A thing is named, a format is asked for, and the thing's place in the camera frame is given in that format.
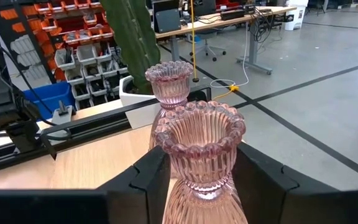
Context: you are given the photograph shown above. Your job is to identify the white metal mounting bracket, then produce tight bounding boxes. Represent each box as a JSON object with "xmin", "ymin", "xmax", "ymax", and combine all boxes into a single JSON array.
[{"xmin": 50, "ymin": 100, "xmax": 74, "ymax": 126}]

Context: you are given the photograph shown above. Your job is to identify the black box on desk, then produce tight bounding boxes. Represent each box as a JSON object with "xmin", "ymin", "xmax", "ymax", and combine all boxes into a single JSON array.
[{"xmin": 219, "ymin": 9, "xmax": 246, "ymax": 21}]

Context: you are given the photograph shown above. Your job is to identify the wooden office desk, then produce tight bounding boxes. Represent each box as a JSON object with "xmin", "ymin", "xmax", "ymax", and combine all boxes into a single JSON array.
[{"xmin": 154, "ymin": 5, "xmax": 298, "ymax": 75}]

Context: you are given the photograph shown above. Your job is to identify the pink glass candlestick holder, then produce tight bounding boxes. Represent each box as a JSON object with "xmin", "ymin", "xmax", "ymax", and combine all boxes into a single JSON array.
[
  {"xmin": 154, "ymin": 100, "xmax": 249, "ymax": 224},
  {"xmin": 144, "ymin": 60, "xmax": 195, "ymax": 150}
]

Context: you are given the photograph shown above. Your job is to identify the black cable bundle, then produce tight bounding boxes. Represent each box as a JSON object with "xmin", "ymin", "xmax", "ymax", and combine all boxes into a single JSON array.
[{"xmin": 249, "ymin": 9, "xmax": 284, "ymax": 44}]

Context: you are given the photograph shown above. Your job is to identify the dark computer monitor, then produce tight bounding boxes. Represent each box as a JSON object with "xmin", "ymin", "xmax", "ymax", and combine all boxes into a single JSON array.
[
  {"xmin": 193, "ymin": 0, "xmax": 217, "ymax": 17},
  {"xmin": 152, "ymin": 0, "xmax": 182, "ymax": 34}
]

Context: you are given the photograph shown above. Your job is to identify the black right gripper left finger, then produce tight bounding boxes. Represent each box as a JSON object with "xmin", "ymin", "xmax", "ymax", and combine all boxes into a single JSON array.
[{"xmin": 0, "ymin": 145, "xmax": 172, "ymax": 224}]

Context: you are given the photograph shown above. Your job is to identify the blue plastic bin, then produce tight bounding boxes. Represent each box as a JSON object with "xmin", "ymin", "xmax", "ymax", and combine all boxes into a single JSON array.
[{"xmin": 23, "ymin": 81, "xmax": 76, "ymax": 121}]

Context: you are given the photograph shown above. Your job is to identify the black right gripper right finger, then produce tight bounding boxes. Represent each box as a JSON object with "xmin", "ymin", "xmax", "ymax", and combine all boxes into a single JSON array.
[{"xmin": 232, "ymin": 142, "xmax": 358, "ymax": 224}]

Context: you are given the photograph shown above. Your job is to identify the yellow hanging cord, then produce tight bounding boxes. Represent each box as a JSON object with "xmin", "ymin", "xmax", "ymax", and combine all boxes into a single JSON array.
[{"xmin": 190, "ymin": 0, "xmax": 200, "ymax": 83}]

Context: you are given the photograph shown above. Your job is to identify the orange grey parts bin rack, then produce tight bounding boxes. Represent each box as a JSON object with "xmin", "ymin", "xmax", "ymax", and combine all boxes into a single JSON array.
[{"xmin": 0, "ymin": 0, "xmax": 129, "ymax": 111}]

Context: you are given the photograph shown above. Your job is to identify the grey office chair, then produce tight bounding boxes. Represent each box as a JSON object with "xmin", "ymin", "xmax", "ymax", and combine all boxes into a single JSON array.
[{"xmin": 187, "ymin": 28, "xmax": 227, "ymax": 62}]

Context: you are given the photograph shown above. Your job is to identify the white floor cable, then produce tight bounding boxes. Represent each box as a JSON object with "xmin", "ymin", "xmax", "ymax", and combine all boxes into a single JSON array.
[{"xmin": 209, "ymin": 29, "xmax": 250, "ymax": 90}]

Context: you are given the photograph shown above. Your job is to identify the yellow cable plug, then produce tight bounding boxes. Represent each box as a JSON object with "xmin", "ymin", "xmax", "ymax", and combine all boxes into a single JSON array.
[{"xmin": 212, "ymin": 83, "xmax": 241, "ymax": 101}]

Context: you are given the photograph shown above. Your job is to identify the white trash bin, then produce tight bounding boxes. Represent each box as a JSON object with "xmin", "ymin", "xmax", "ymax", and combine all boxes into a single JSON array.
[{"xmin": 283, "ymin": 0, "xmax": 310, "ymax": 31}]

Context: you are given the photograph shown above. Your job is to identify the black aluminium rig frame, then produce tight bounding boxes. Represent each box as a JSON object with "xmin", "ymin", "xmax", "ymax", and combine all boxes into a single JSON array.
[{"xmin": 0, "ymin": 116, "xmax": 135, "ymax": 177}]

